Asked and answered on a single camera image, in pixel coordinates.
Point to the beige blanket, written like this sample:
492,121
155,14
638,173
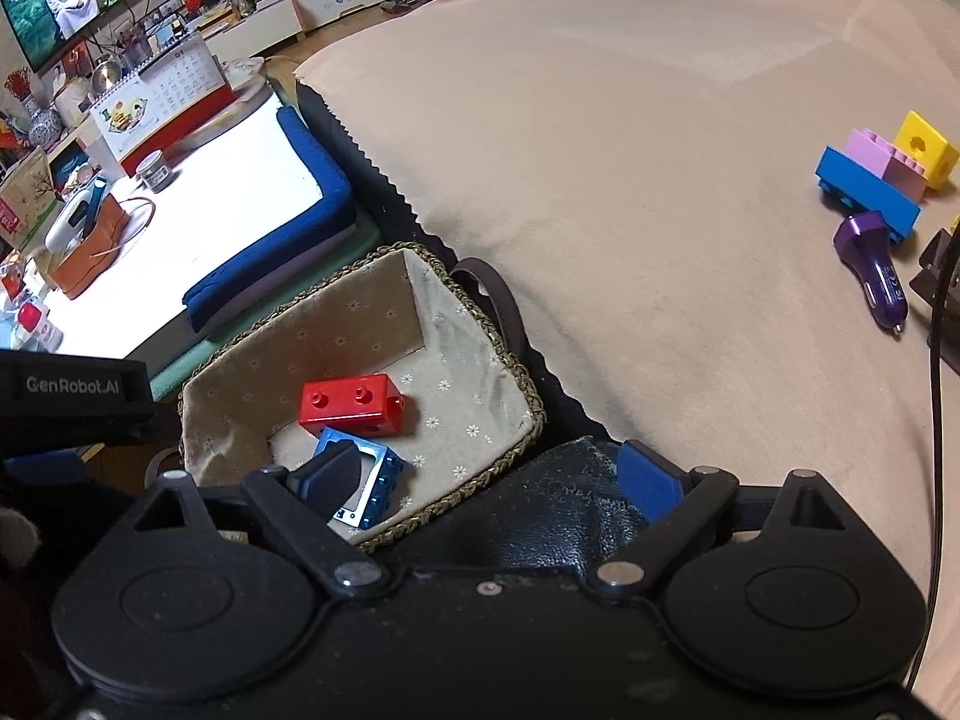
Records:
637,202

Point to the blue and white vase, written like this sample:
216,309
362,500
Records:
43,124

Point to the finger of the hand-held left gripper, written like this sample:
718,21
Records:
41,468

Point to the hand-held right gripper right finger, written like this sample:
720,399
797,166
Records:
646,484

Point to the green folded mat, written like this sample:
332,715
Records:
180,373

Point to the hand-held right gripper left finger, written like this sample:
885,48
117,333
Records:
334,478

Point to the purple car charger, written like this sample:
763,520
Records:
874,270

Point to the white handheld device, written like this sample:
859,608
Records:
71,216

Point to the yellow toy cube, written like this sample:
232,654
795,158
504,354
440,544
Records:
931,146

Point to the brown leather pouch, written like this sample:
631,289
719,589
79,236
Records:
94,255

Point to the woven basket with fabric lining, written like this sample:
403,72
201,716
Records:
465,360

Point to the blue toy brick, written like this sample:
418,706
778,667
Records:
862,184

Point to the blue metallic frame block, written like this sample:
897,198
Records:
384,476

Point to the pink toy brick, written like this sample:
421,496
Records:
896,169

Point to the small round tin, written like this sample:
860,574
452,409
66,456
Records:
154,169

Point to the black clip object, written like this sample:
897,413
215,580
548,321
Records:
939,292

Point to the tree print box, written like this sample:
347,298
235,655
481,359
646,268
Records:
26,195

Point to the blue folded cushion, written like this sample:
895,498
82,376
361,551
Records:
300,187

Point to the red toy block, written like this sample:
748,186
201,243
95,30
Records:
352,401

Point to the desk calendar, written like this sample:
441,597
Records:
169,97

